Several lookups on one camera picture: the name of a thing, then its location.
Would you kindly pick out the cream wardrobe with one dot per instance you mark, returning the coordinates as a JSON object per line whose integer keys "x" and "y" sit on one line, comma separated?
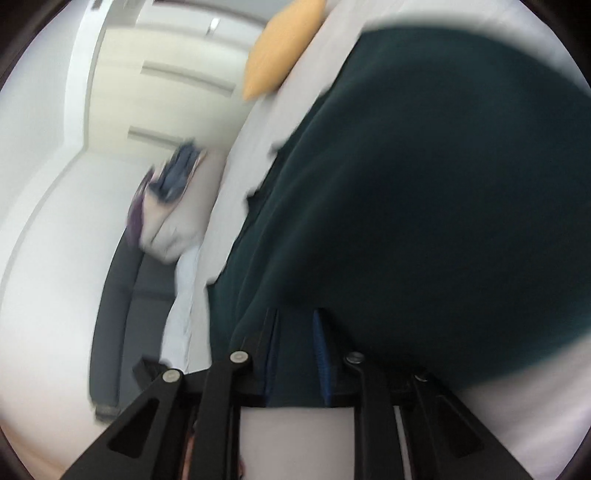
{"x": 161, "y": 83}

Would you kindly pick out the purple pillow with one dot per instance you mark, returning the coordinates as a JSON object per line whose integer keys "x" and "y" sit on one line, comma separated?
{"x": 136, "y": 217}

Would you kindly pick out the dark grey bed headboard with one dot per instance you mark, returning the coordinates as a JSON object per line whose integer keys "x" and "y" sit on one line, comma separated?
{"x": 120, "y": 323}

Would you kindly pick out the white quilt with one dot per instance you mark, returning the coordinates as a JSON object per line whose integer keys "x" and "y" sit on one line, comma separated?
{"x": 184, "y": 314}

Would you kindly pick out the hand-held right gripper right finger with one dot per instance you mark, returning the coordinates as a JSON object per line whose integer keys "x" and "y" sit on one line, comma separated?
{"x": 323, "y": 360}

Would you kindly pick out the blue-grey crumpled cloth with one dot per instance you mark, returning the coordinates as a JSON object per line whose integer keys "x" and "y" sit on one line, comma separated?
{"x": 178, "y": 170}

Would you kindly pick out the dark green sweater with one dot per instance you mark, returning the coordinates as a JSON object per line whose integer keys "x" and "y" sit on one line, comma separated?
{"x": 415, "y": 184}

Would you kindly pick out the yellow pillow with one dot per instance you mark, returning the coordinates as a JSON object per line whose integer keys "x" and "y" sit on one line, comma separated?
{"x": 277, "y": 50}

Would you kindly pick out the bed with white sheet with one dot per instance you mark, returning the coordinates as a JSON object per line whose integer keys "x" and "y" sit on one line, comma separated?
{"x": 304, "y": 83}

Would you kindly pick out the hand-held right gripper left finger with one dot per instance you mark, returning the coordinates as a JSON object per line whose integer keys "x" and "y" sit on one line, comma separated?
{"x": 273, "y": 360}

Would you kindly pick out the folded beige duvet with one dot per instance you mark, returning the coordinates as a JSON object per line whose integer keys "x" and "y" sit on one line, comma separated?
{"x": 184, "y": 221}

